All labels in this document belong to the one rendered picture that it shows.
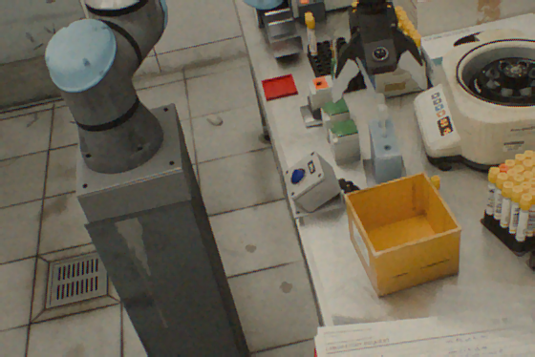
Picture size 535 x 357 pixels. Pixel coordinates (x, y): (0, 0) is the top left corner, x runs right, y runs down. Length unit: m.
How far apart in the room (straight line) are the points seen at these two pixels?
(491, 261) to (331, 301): 0.25
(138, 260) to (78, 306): 1.02
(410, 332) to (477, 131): 0.37
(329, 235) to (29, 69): 2.27
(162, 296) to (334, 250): 0.46
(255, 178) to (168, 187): 1.36
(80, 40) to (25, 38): 1.98
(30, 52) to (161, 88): 0.57
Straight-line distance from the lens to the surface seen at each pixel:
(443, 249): 1.04
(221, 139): 2.80
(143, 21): 1.26
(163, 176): 1.23
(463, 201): 1.20
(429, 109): 1.32
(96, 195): 1.26
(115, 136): 1.23
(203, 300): 1.49
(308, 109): 1.39
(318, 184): 1.15
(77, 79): 1.16
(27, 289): 2.52
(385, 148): 1.15
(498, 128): 1.19
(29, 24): 3.13
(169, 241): 1.35
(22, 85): 3.29
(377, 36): 1.04
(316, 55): 1.53
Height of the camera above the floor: 1.73
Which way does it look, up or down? 42 degrees down
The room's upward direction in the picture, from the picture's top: 11 degrees counter-clockwise
